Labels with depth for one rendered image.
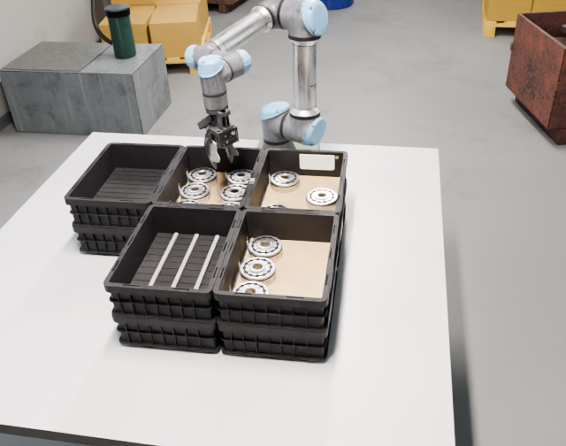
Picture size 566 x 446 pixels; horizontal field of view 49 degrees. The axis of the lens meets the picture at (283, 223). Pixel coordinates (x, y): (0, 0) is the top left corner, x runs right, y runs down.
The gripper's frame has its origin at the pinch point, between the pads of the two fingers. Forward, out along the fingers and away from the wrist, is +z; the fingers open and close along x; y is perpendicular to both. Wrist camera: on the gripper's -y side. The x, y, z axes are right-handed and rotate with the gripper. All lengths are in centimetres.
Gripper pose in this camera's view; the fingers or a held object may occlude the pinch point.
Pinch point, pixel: (222, 161)
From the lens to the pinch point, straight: 204.9
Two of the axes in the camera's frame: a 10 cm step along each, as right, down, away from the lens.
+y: 5.8, 4.1, -7.1
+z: 0.8, 8.3, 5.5
